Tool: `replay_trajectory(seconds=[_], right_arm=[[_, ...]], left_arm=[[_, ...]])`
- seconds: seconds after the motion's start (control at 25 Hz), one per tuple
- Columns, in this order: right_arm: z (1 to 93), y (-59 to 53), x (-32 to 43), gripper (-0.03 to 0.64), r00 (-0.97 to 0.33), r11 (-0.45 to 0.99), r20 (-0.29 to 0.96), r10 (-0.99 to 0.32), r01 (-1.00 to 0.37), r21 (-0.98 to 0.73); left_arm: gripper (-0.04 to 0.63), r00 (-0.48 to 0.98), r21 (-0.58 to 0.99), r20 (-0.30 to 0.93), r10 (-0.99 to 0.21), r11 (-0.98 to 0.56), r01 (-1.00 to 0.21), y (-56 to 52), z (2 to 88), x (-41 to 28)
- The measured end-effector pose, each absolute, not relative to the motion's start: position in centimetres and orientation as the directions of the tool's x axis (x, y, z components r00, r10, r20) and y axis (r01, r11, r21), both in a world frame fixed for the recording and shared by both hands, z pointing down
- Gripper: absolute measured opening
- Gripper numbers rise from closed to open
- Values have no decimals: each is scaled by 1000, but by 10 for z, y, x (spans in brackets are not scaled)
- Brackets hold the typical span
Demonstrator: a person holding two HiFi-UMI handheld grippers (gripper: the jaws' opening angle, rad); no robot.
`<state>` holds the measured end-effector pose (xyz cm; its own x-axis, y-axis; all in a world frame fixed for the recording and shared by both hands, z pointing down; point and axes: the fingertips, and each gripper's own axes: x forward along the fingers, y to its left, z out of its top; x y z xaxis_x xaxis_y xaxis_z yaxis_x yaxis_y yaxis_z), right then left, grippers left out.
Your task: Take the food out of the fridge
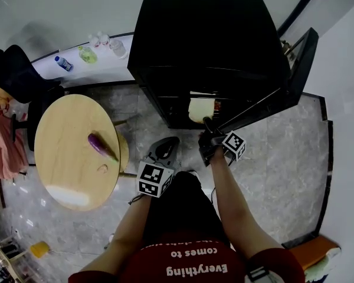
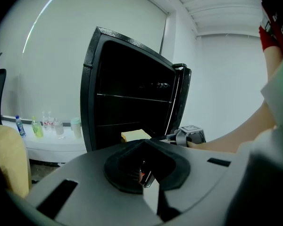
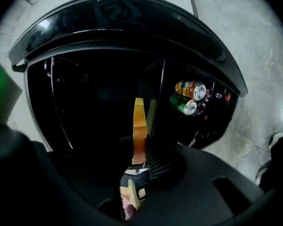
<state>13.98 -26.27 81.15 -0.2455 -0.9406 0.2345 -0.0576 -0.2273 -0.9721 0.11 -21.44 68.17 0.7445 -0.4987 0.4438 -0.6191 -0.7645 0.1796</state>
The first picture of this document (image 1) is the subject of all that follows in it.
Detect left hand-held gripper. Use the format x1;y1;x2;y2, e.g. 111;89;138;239
136;136;182;199

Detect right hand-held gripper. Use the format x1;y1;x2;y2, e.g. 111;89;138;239
197;115;247;167

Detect yellow bread item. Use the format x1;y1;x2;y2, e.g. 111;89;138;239
188;97;216;124

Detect purple eggplant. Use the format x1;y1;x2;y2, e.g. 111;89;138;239
87;132;120;163

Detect black mini fridge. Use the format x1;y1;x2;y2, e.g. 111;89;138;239
127;0;319;130

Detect person's right forearm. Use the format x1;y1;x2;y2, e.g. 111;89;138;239
208;154;284;261

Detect person's left forearm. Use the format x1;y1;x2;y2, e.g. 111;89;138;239
76;194;152;277

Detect person's black shorts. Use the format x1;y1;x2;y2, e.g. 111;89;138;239
140;170;228;248

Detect round wooden table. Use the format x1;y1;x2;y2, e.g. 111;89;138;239
34;94;130;212

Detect brown cardboard pieces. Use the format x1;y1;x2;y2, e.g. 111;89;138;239
280;40;297;62

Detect clear plastic bottle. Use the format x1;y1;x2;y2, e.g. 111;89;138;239
109;38;129;60

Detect white low ledge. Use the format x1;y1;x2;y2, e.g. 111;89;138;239
30;34;135;88

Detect person's red shirt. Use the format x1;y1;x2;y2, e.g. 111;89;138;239
68;231;307;283

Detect green liquid bottle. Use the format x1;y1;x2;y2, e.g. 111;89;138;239
77;45;99;65

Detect blue label bottle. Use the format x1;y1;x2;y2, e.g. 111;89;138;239
54;55;75;73

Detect large clear water jug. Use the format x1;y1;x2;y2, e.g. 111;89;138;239
9;98;29;121

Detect yellow dustpan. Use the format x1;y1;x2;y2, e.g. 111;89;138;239
29;241;51;259

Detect pink cloth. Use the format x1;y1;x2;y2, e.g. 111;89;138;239
0;107;29;180

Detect orange cushion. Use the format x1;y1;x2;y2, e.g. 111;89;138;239
289;235;342;280

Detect black office chair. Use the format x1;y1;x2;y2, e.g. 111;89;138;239
0;44;66;152

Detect black wrist cord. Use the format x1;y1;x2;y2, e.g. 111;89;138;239
128;193;145;205

